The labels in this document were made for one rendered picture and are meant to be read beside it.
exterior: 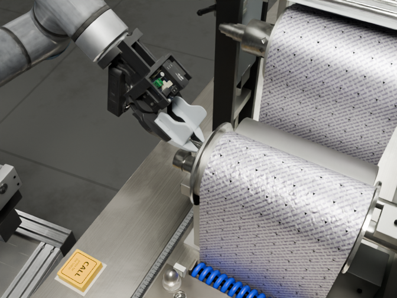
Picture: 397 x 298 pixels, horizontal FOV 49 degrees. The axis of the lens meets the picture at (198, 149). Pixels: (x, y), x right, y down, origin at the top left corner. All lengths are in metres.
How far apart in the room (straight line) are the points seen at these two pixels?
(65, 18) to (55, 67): 2.43
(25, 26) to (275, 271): 0.56
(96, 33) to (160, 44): 2.51
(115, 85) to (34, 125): 2.03
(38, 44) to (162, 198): 0.54
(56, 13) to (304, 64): 0.40
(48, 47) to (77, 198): 1.60
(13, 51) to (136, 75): 0.18
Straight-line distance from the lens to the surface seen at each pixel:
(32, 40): 0.74
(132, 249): 1.05
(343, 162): 0.79
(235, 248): 0.77
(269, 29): 0.83
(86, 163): 2.43
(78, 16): 0.67
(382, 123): 0.78
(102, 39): 0.66
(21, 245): 1.97
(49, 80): 3.01
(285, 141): 0.80
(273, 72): 0.78
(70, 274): 1.02
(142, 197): 1.12
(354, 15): 0.76
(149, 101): 0.68
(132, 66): 0.67
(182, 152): 0.81
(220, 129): 0.69
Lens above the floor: 1.81
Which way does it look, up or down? 48 degrees down
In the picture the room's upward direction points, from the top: straight up
